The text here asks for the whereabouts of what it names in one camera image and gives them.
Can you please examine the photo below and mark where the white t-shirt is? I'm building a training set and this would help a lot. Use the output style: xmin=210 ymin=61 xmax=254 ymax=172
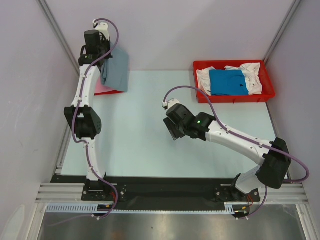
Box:
xmin=196 ymin=63 xmax=262 ymax=96

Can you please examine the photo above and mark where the black mounting base plate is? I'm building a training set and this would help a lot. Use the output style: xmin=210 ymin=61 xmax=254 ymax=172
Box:
xmin=50 ymin=175 xmax=267 ymax=214

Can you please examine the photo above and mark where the left aluminium corner post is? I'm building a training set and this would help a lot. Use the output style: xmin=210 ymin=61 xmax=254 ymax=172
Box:
xmin=36 ymin=0 xmax=80 ymax=77

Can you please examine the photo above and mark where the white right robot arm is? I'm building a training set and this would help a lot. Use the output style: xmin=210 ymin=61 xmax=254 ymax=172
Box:
xmin=162 ymin=98 xmax=291 ymax=201

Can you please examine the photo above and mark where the folded pink t-shirt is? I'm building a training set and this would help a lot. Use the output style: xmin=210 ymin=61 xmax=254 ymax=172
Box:
xmin=94 ymin=81 xmax=116 ymax=95

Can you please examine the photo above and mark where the blue t-shirt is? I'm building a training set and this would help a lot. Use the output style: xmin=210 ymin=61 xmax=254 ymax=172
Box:
xmin=209 ymin=69 xmax=249 ymax=96

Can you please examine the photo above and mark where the folded red t-shirt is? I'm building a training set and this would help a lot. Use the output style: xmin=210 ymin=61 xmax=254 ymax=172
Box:
xmin=94 ymin=85 xmax=124 ymax=96

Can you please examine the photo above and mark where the white slotted cable duct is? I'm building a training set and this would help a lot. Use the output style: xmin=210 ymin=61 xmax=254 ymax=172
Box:
xmin=46 ymin=201 xmax=235 ymax=215

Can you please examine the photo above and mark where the aluminium frame rail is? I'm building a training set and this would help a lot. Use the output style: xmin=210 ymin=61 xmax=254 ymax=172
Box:
xmin=35 ymin=183 xmax=309 ymax=205

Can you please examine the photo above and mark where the grey polo shirt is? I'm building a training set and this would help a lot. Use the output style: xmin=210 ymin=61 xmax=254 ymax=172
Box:
xmin=100 ymin=46 xmax=129 ymax=93

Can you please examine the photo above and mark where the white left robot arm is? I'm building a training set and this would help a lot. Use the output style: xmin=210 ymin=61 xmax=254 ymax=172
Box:
xmin=64 ymin=20 xmax=113 ymax=181

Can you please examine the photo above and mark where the aluminium corner post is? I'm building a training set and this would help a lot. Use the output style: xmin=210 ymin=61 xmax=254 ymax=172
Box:
xmin=263 ymin=0 xmax=304 ymax=66
xmin=36 ymin=0 xmax=80 ymax=77

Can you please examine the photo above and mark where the red plastic bin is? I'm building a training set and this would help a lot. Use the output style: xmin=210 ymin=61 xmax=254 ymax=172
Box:
xmin=193 ymin=59 xmax=276 ymax=103

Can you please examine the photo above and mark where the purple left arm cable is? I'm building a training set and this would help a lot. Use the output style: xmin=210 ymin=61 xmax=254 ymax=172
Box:
xmin=47 ymin=17 xmax=120 ymax=227

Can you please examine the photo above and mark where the right aluminium corner post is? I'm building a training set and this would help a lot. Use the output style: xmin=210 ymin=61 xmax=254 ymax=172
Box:
xmin=263 ymin=0 xmax=304 ymax=66

